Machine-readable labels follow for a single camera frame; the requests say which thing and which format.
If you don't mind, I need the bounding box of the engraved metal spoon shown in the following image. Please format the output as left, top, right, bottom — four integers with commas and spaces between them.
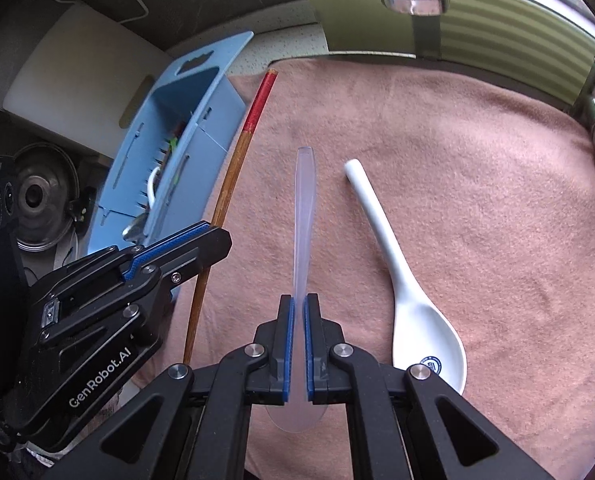
122, 211, 148, 244

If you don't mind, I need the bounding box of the white ceramic soup spoon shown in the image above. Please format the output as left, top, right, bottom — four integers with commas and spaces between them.
344, 159, 468, 393

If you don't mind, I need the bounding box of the clear plastic spoon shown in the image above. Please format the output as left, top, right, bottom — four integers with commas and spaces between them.
268, 146, 326, 434

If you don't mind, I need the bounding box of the green plastic spoon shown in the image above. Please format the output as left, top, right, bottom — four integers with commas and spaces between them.
168, 136, 178, 153

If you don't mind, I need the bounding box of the dark curved red chopstick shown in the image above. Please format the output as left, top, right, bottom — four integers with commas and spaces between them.
183, 70, 278, 364

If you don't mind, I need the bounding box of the blue plastic drain basket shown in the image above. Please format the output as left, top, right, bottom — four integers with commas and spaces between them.
87, 32, 254, 252

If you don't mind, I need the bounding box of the white cutting board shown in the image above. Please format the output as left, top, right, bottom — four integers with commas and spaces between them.
3, 4, 171, 158

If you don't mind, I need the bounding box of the pink towel mat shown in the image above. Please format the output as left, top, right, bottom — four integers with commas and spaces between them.
131, 56, 595, 480

